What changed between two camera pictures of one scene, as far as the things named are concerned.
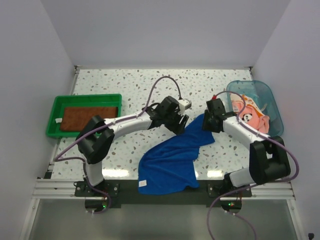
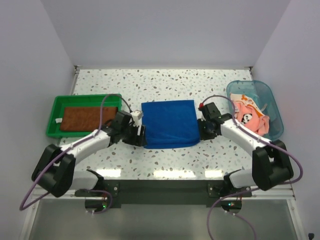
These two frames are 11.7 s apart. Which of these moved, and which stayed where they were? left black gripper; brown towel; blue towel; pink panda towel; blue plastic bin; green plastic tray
Moved: left black gripper; blue towel
Stayed: brown towel; blue plastic bin; green plastic tray; pink panda towel
